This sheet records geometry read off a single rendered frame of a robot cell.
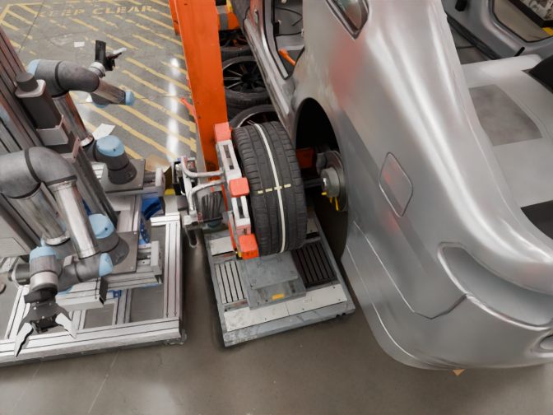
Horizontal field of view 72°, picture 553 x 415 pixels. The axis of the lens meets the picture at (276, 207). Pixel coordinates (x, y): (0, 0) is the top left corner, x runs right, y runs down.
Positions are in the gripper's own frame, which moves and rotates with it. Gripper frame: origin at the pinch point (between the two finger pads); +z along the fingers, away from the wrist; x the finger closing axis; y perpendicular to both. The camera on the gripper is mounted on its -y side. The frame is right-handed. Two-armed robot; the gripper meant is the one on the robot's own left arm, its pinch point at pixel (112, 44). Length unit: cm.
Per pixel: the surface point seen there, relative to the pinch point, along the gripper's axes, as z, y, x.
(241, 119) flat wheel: 35, 64, 71
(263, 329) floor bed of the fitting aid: -105, 102, 109
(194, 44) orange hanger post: -33, -29, 53
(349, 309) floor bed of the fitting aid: -86, 95, 160
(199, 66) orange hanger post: -32, -18, 55
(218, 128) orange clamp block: -48, 3, 68
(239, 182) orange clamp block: -85, -3, 83
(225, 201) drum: -74, 25, 77
